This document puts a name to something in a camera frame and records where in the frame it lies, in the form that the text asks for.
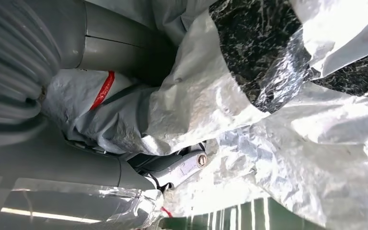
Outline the grey parcel with black ring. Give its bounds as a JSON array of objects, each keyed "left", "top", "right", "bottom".
[{"left": 163, "top": 0, "right": 368, "bottom": 230}]

